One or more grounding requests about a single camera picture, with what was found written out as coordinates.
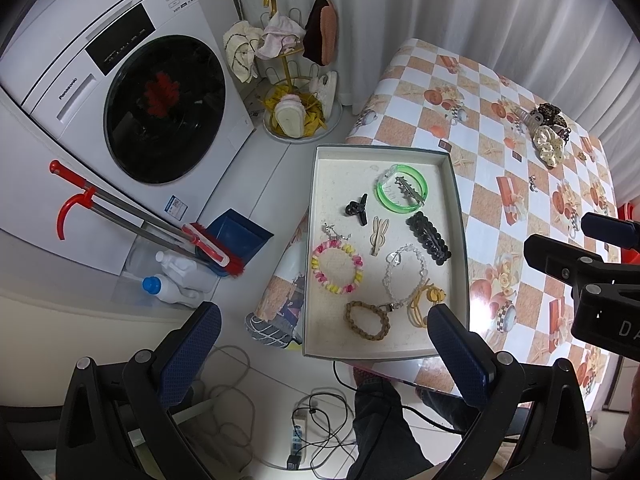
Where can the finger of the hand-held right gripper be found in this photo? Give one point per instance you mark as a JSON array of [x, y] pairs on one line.
[[610, 231], [560, 257]]

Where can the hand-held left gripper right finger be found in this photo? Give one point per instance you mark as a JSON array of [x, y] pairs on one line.
[[460, 355]]

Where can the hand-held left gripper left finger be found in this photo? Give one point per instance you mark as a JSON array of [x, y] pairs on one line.
[[192, 350]]

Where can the black beaded hair clip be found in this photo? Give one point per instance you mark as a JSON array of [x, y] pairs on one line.
[[427, 237]]

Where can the beige bunny hair clip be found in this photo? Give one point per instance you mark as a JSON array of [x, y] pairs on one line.
[[376, 245]]

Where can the silver metal hair clip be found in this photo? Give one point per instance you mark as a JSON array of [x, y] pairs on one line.
[[407, 189]]

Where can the green translucent bangle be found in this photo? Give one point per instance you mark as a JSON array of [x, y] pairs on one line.
[[385, 205]]

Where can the black claw clip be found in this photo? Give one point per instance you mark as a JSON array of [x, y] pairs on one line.
[[356, 208]]

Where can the white shallow tray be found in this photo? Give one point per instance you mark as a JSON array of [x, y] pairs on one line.
[[340, 195]]

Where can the red plastic stool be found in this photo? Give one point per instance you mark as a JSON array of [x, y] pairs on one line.
[[631, 210]]

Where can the white bottle blue cap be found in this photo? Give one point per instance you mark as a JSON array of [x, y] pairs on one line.
[[175, 292]]

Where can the small silver clip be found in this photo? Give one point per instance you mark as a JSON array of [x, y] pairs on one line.
[[533, 184]]

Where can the grey mesh shoe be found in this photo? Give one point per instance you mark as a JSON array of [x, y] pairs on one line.
[[270, 330]]

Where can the white plastic jug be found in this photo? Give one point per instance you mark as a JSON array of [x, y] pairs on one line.
[[185, 267]]

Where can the checkered printed tablecloth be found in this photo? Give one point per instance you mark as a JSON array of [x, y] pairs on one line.
[[480, 220]]

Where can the person's legs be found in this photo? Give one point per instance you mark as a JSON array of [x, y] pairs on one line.
[[385, 425]]

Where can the red broom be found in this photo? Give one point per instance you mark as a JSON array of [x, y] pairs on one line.
[[210, 247]]

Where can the cream polka dot scrunchie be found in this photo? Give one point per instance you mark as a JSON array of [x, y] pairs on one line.
[[547, 145]]

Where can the blue dustpan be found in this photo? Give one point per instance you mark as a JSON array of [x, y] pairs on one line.
[[240, 235]]

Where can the leopard print scrunchie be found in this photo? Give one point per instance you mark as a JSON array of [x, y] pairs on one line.
[[547, 112]]

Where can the white power strip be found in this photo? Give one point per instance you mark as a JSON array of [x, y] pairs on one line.
[[297, 435]]

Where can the clear beige hair claw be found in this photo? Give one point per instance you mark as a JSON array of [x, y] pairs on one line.
[[525, 120]]

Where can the white washing machine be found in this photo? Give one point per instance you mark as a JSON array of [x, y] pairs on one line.
[[165, 110]]

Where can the white slipper pink rim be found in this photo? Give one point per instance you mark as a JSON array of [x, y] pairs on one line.
[[290, 117]]

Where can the white curtain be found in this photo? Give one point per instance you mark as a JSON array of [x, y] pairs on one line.
[[450, 5]]

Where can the gold slipper rack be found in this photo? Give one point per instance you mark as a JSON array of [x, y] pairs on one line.
[[285, 67]]

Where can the cream cloth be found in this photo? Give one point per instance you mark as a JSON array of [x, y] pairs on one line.
[[240, 50]]

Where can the pink cloth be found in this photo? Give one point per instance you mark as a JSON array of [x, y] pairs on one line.
[[277, 35]]

